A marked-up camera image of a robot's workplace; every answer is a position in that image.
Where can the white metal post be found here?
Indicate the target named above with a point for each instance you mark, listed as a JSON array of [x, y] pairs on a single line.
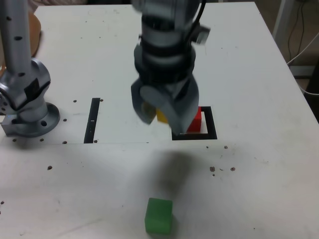
[[283, 15]]

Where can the yellow cube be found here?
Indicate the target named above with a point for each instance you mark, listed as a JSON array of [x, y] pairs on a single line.
[[162, 117]]

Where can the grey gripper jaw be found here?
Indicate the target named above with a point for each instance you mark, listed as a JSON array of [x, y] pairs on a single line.
[[138, 104], [184, 109]]

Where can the red cube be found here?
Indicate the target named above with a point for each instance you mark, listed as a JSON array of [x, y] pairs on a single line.
[[195, 123]]

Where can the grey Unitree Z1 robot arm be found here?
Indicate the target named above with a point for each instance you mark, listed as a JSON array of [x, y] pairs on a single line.
[[17, 49]]

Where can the black tape square outline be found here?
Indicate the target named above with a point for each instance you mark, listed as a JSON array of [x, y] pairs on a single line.
[[211, 124]]

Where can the green cube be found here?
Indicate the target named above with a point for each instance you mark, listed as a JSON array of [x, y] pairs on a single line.
[[158, 216]]

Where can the grey gripper camera box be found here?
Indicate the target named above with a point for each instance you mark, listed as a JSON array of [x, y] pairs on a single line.
[[203, 35]]

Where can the black tape strip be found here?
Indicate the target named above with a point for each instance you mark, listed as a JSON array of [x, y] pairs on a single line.
[[91, 129]]

